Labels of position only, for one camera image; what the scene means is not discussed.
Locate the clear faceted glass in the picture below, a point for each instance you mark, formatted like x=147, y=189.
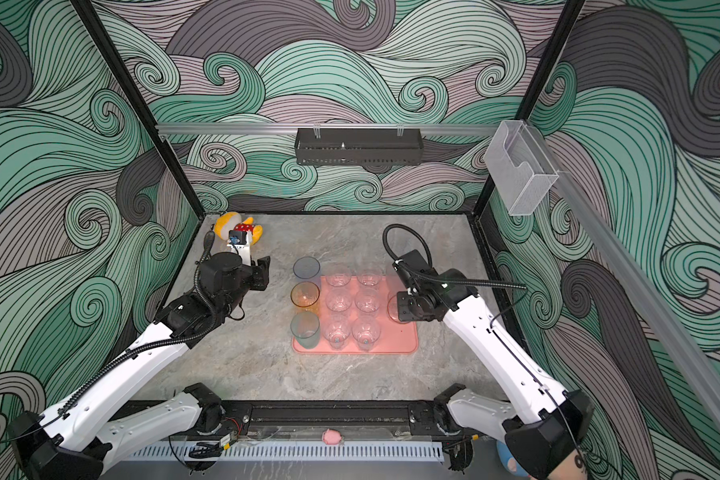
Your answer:
x=338, y=278
x=336, y=331
x=339, y=302

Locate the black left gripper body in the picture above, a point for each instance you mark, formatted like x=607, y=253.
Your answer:
x=256, y=279

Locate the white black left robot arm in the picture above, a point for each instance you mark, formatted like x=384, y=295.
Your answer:
x=79, y=437

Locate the clear upturned glass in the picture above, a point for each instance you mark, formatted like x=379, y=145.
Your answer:
x=368, y=301
x=366, y=332
x=370, y=277

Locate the yellow plush duck toy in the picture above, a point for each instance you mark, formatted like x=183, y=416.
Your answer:
x=233, y=221

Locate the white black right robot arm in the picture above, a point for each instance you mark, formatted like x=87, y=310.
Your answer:
x=540, y=422

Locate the blue textured plastic tumbler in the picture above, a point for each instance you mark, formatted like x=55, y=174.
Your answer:
x=307, y=268

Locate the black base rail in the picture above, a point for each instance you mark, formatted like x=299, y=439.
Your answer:
x=416, y=417

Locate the black wall shelf basket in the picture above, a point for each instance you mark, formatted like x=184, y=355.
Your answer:
x=376, y=148

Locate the yellow plastic tumbler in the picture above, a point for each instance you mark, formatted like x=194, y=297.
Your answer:
x=306, y=295

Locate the pink plastic tray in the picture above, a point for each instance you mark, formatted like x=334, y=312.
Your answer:
x=395, y=339

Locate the pink plastic cup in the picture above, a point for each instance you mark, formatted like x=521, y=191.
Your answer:
x=393, y=310

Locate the pig plush striped shirt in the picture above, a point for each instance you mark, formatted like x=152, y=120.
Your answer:
x=507, y=459

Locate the green textured plastic tumbler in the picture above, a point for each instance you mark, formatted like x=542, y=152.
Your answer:
x=305, y=329

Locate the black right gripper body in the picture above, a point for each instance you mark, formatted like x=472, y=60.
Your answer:
x=411, y=306

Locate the white slotted cable duct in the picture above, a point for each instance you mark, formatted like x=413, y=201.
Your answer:
x=292, y=451

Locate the clear acrylic wall box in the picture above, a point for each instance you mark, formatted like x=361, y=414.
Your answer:
x=521, y=165

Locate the small pink pig toy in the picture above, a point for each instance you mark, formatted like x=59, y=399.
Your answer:
x=331, y=437

